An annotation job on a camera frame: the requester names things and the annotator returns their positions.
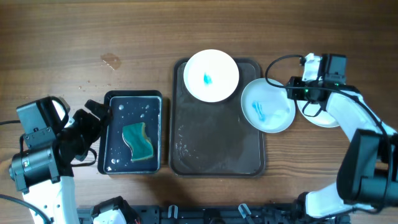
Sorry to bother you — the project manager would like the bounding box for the white plate top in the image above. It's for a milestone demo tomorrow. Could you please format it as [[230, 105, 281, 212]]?
[[183, 49, 239, 103]]

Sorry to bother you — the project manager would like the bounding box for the white plate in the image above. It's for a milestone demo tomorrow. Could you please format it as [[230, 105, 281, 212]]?
[[183, 49, 239, 103], [296, 100, 339, 128], [241, 78, 295, 133]]

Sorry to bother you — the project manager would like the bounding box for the brown serving tray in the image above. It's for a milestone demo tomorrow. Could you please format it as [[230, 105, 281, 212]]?
[[169, 58, 266, 178]]

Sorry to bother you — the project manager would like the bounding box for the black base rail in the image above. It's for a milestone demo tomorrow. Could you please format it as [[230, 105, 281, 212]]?
[[76, 202, 312, 224]]

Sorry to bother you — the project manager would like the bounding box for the black water tray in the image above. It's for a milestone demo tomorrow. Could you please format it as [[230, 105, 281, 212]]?
[[98, 90, 162, 175]]

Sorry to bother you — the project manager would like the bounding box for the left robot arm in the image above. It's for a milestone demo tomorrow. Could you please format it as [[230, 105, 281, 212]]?
[[9, 96, 112, 223]]

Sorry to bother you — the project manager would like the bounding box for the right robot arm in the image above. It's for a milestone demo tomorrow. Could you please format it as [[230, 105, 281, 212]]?
[[285, 77, 397, 221]]

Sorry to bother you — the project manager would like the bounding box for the green yellow sponge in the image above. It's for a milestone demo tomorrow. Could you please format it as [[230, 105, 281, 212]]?
[[122, 123, 154, 162]]

